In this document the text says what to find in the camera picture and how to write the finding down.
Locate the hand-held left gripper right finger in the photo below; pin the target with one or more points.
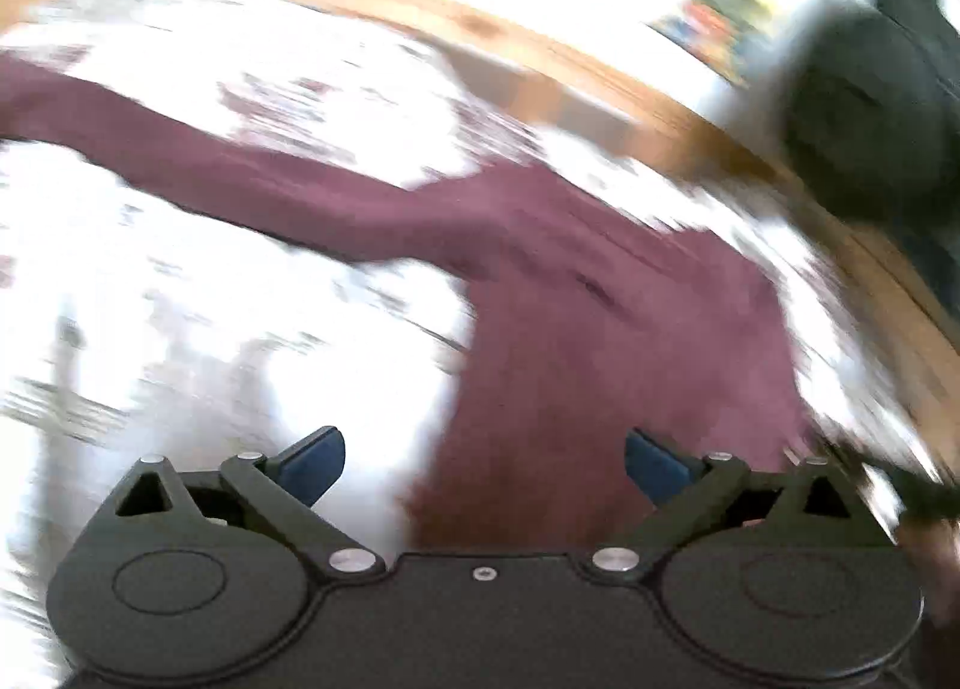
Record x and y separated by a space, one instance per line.
654 468

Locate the wooden bed frame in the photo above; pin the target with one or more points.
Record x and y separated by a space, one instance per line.
480 22

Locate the maroon garment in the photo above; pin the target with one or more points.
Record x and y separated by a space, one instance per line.
600 359

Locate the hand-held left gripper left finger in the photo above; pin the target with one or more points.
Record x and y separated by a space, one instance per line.
319 468

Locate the colourful printed cloth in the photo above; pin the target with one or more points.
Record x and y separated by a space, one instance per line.
720 7

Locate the dark cloth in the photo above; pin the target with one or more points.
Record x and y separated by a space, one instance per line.
862 119

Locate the floral patterned bedsheet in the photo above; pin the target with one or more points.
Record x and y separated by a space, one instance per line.
187 322

